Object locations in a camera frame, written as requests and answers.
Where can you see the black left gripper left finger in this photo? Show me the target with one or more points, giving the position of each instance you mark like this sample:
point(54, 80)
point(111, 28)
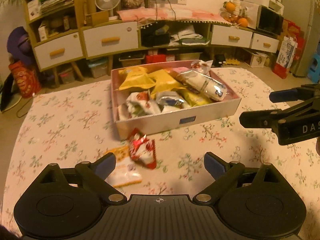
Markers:
point(93, 177)

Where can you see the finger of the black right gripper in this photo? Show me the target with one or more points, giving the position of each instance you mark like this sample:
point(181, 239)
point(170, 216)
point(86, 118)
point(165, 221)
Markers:
point(284, 95)
point(260, 119)

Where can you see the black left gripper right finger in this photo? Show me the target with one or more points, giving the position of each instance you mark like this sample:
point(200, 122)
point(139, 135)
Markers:
point(225, 176)

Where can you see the orange biscuit packet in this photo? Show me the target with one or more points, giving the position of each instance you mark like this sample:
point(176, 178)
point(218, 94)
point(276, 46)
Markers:
point(125, 172)

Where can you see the red white candy packet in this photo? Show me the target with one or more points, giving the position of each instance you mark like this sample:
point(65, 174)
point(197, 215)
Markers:
point(142, 149)

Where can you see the clear white rice cake packet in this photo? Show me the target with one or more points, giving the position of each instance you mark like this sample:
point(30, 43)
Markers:
point(204, 84)

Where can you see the white nut snack packet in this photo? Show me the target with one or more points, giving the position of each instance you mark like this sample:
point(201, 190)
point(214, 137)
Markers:
point(140, 104)

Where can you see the small yellow snack bag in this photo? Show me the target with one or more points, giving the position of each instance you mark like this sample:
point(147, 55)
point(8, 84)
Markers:
point(135, 77)

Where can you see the yellow cracker bag blue logo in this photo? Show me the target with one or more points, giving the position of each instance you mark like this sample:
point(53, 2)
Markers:
point(194, 99)

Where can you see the white pecan snack packet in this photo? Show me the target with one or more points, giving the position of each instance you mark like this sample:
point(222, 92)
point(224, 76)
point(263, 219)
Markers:
point(201, 66)

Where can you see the yellow snack bag plain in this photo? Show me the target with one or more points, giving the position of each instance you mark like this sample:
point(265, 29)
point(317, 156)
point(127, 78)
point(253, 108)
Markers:
point(163, 82)

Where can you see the floral tablecloth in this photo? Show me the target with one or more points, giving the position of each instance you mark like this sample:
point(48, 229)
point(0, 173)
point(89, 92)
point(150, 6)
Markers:
point(74, 125)

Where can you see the blue silver snack packet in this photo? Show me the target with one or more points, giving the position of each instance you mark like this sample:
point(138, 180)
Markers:
point(172, 99)

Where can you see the pink silver cardboard box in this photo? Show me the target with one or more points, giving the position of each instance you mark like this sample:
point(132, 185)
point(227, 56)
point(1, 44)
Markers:
point(170, 117)

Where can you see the oranges on stand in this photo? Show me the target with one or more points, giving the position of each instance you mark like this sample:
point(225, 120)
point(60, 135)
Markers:
point(234, 13)

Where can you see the orange printed bag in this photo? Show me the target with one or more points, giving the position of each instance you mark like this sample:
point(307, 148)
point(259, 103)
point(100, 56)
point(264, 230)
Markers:
point(26, 79)

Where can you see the clear plastic storage bin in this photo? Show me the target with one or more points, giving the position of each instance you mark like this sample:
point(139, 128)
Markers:
point(128, 60)

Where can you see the red storage box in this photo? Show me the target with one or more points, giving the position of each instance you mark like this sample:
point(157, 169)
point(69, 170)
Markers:
point(159, 58)

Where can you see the wooden cabinet with white drawers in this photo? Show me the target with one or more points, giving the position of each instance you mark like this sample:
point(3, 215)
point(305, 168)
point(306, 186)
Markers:
point(65, 35)

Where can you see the pink cloth runner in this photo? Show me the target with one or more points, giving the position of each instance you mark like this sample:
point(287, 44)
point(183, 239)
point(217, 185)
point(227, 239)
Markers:
point(145, 16)

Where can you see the purple plush toy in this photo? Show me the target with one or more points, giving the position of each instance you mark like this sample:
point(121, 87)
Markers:
point(18, 45)

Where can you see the black camera on tripod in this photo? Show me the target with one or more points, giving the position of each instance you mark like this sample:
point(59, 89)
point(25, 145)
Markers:
point(219, 60)

